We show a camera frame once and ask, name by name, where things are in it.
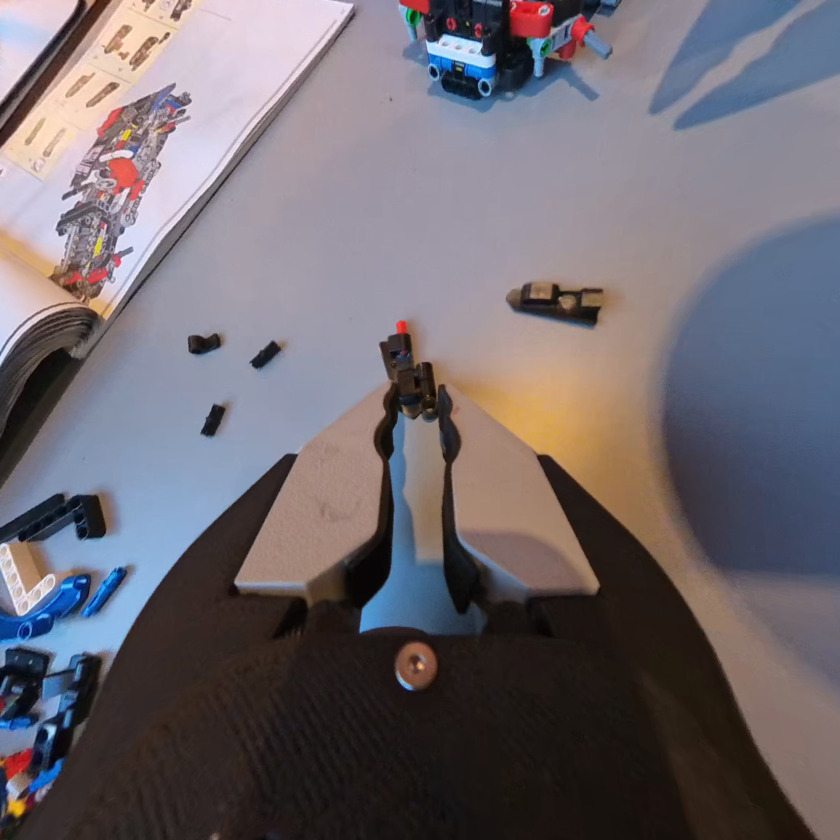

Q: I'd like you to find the black angled brick beam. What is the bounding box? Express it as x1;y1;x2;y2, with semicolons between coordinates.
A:
0;493;107;543

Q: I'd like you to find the blue thin brick rod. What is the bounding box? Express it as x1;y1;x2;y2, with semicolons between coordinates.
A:
82;566;128;618

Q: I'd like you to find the black grey brick assembly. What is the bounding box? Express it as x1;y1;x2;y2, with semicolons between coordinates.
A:
506;281;605;329

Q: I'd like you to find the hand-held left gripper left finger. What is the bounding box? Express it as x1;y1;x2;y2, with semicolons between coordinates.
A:
234;384;395;614

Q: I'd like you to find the blue curved brick piece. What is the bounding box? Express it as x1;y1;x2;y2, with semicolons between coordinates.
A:
0;573;93;641

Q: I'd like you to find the white angled brick beam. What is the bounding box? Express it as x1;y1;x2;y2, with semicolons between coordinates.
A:
0;541;59;618

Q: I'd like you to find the black long brick beam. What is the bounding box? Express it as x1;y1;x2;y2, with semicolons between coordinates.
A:
36;654;103;770

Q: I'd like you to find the pile of mixed brick pieces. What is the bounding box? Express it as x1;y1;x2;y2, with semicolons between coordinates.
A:
0;715;68;836

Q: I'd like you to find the white stand base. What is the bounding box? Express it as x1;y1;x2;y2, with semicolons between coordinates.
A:
0;0;83;96

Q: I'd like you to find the black brick piece red pin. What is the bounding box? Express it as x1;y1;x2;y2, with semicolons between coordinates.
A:
379;319;438;421

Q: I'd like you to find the open instruction booklet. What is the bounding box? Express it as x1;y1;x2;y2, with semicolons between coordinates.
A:
0;0;356;460

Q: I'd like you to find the brick-built toy car model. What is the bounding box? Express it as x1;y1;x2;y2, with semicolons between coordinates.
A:
398;0;616;104

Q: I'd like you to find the black brick frame piece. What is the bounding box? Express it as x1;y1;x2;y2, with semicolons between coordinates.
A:
0;648;51;720

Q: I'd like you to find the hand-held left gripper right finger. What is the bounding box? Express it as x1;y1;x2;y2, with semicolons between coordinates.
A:
437;384;600;614

